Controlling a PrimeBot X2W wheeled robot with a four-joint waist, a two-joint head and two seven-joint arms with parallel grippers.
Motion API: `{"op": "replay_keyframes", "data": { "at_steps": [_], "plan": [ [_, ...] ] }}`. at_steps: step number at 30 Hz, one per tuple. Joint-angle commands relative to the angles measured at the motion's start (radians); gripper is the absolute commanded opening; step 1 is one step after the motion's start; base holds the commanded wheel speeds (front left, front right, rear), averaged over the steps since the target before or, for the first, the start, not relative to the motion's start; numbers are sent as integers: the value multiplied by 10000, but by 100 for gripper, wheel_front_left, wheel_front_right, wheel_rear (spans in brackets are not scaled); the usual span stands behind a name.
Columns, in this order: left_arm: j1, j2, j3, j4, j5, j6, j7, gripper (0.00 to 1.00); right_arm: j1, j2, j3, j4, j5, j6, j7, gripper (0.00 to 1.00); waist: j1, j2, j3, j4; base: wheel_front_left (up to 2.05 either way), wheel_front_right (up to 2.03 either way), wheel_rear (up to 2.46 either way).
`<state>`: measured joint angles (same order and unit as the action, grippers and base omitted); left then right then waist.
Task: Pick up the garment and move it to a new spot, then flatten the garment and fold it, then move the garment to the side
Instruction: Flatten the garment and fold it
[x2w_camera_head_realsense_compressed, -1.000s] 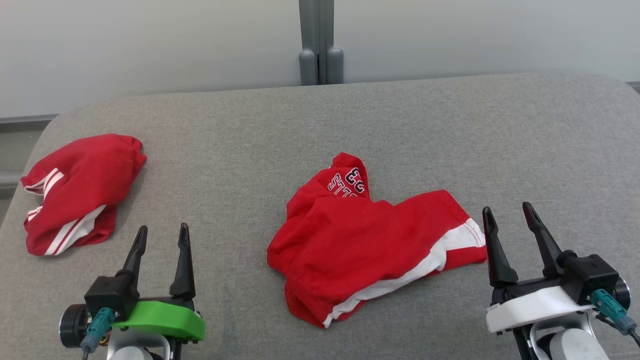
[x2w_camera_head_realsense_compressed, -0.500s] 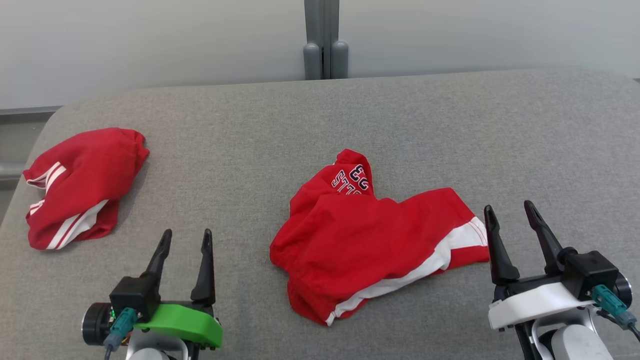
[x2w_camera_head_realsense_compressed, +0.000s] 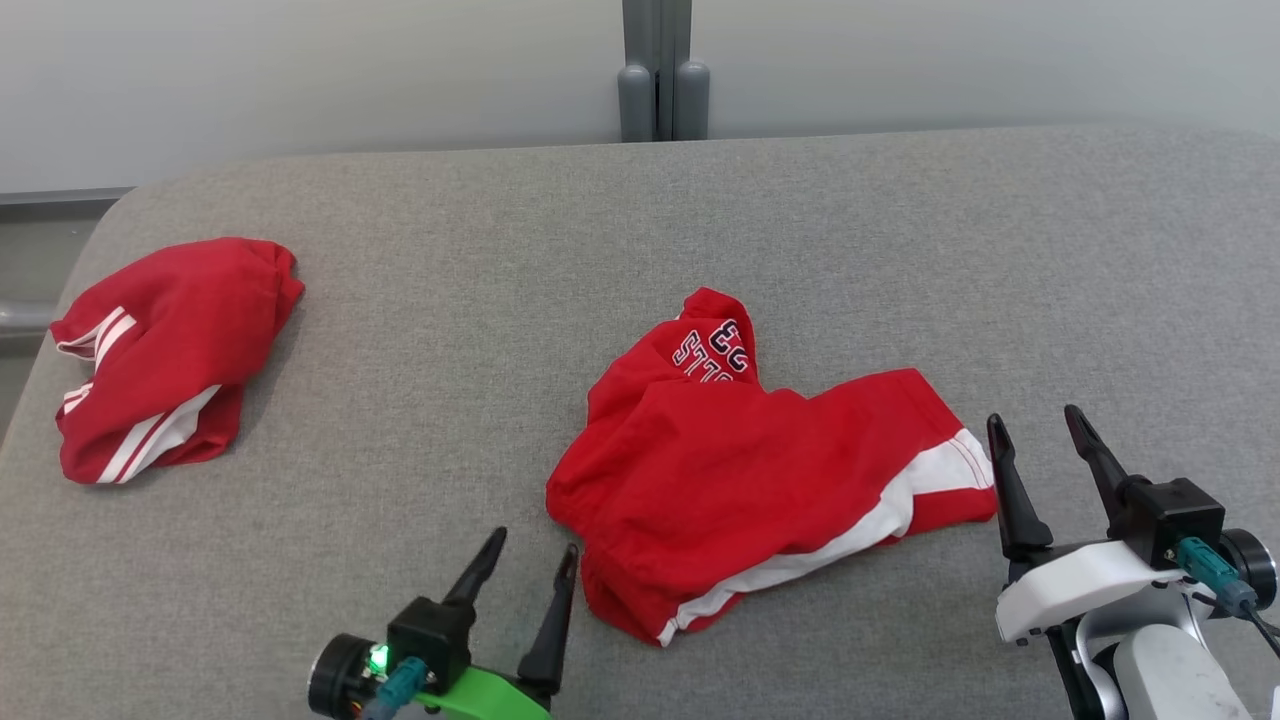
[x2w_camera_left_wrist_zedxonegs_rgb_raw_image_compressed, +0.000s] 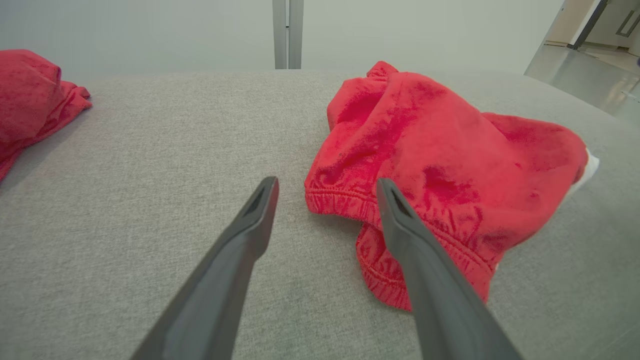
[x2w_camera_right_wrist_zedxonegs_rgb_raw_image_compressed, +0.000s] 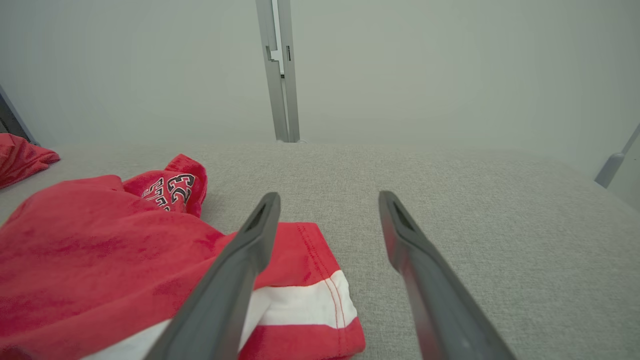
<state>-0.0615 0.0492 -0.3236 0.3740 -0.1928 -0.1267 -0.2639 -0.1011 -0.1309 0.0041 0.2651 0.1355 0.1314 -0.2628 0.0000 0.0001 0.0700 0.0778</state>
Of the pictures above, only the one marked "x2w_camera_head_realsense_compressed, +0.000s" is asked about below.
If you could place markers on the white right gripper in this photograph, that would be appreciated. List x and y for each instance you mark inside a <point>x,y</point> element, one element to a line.
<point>1070,590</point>

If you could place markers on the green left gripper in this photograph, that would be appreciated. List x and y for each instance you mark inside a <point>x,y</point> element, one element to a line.
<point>490,700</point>

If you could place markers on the red jersey with number 23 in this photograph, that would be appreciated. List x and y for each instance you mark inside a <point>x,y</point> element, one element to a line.
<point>720,470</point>

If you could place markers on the red shorts with white stripes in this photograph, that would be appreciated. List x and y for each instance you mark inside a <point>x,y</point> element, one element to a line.
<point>170,350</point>

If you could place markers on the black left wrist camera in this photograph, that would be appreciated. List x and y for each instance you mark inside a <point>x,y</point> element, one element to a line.
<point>430,635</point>

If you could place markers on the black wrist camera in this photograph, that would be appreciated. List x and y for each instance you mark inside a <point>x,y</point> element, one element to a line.
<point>1175,520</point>
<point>430,635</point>

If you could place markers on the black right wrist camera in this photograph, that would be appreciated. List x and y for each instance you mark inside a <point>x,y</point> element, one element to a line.
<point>1175,520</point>

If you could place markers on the grey double partition post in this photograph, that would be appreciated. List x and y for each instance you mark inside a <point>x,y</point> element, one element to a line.
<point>655,60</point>

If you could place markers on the grey wall bottom rail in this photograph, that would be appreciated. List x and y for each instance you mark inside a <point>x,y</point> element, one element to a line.
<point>60,196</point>

